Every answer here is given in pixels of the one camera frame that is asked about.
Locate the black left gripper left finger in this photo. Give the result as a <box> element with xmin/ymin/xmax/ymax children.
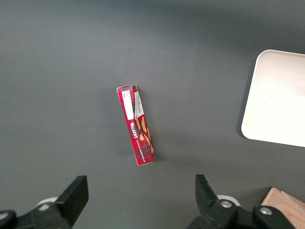
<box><xmin>0</xmin><ymin>175</ymin><xmax>89</xmax><ymax>229</ymax></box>

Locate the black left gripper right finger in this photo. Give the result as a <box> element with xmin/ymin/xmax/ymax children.
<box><xmin>188</xmin><ymin>175</ymin><xmax>296</xmax><ymax>229</ymax></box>

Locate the red tartan cookie box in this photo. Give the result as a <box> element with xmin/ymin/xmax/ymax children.
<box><xmin>116</xmin><ymin>84</ymin><xmax>155</xmax><ymax>166</ymax></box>

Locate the white rectangular tray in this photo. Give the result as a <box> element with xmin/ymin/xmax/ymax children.
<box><xmin>241</xmin><ymin>49</ymin><xmax>305</xmax><ymax>148</ymax></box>

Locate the wooden two-drawer cabinet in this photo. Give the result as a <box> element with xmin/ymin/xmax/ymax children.
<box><xmin>261</xmin><ymin>187</ymin><xmax>305</xmax><ymax>229</ymax></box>

